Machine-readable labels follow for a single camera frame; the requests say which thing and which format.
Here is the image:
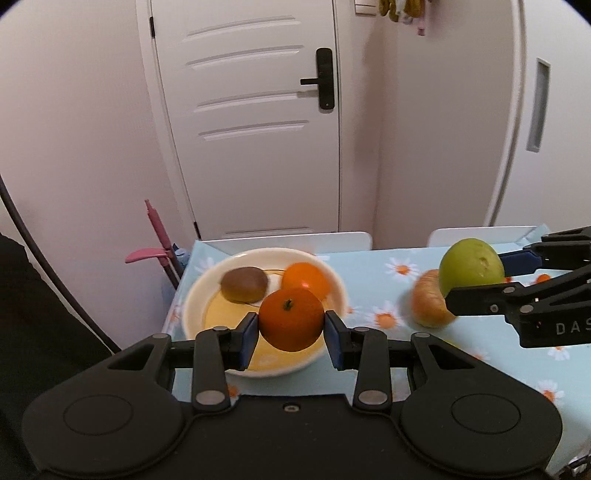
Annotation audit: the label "dark cloth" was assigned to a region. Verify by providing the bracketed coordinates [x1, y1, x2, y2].
[0, 233, 118, 480]

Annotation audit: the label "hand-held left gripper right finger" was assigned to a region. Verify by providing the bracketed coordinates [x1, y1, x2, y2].
[324, 311, 481, 411]

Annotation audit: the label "brown onion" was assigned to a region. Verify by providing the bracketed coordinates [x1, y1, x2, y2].
[412, 269, 458, 328]

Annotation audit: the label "white chair back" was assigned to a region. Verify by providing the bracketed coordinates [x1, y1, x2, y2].
[203, 232, 372, 254]
[427, 226, 539, 247]

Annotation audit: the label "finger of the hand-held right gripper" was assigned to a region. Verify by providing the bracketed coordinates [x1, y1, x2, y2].
[499, 226, 591, 278]
[445, 265, 591, 317]

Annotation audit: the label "white panelled door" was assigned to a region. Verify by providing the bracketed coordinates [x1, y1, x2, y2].
[136, 0, 375, 241]

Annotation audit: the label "black door lock handle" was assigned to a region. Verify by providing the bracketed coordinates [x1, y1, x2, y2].
[300, 47, 334, 110]

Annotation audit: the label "grey recessed door handle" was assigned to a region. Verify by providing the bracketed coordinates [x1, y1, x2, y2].
[526, 58, 551, 152]

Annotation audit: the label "black cable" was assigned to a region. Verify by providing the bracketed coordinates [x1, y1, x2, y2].
[0, 173, 122, 355]

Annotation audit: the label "brown kiwi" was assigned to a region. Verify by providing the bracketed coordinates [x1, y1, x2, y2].
[221, 267, 269, 304]

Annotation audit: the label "cream ceramic bowl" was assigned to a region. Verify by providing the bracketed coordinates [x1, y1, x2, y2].
[181, 248, 348, 379]

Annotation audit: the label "orange mandarin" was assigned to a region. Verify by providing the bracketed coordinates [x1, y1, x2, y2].
[259, 288, 325, 352]

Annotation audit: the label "pink plastic stand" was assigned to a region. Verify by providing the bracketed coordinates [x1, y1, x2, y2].
[126, 199, 182, 291]

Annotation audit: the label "daisy print blue tablecloth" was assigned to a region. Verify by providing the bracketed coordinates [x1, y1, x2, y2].
[161, 224, 591, 480]

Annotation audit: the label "hanging colourful toys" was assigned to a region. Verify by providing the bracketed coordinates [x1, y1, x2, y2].
[378, 0, 428, 36]

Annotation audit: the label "white sliding door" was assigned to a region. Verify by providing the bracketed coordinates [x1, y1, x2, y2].
[485, 0, 591, 241]

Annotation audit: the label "large orange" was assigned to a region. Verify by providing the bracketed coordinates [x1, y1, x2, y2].
[281, 262, 331, 301]

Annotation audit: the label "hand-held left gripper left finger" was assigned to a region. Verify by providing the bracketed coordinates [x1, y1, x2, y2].
[107, 312, 259, 414]

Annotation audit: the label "green apple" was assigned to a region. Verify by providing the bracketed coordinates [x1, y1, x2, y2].
[438, 238, 505, 301]

